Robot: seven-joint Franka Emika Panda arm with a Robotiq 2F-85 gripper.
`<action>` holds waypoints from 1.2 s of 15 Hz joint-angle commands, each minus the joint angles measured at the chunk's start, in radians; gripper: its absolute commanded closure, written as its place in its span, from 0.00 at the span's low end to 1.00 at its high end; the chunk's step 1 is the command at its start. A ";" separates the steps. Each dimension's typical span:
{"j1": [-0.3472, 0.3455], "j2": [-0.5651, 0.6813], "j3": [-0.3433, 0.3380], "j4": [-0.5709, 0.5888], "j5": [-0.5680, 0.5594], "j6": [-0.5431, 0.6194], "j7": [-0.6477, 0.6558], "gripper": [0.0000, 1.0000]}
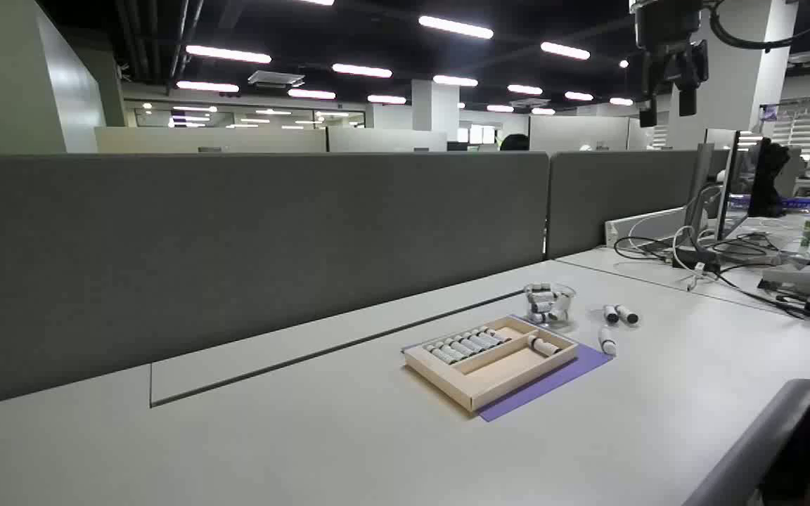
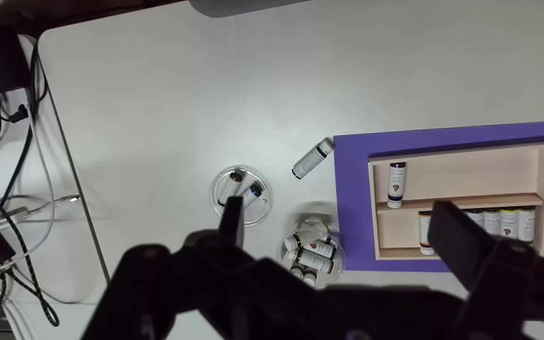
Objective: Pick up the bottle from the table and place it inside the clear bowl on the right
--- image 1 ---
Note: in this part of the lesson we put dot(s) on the green white spray bottle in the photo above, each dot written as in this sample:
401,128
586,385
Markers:
809,237

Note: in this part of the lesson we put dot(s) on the purple mat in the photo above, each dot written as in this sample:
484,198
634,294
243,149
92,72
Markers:
563,374

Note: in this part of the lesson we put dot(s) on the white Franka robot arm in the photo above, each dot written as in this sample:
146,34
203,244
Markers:
738,74

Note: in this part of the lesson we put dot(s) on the small wooden block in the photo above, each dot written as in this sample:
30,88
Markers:
548,347

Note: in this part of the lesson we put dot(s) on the wooden compartment tray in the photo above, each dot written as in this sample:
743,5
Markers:
490,374

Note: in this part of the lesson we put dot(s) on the fluorescent ceiling light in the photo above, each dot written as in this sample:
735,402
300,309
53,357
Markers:
455,27
206,86
563,48
455,79
361,72
230,53

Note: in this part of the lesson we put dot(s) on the large gray partition panel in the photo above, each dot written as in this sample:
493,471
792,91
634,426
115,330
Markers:
237,263

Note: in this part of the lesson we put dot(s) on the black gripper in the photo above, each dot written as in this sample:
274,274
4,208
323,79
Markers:
680,62

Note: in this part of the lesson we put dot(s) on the small white bottle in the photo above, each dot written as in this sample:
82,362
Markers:
608,341

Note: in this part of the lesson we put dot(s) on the row of silver cylinders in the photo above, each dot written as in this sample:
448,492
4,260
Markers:
468,344

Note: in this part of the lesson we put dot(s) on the small gray partition panel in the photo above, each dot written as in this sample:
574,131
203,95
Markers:
612,198

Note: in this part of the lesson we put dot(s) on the dark haired person head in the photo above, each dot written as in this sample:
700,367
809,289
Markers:
515,145

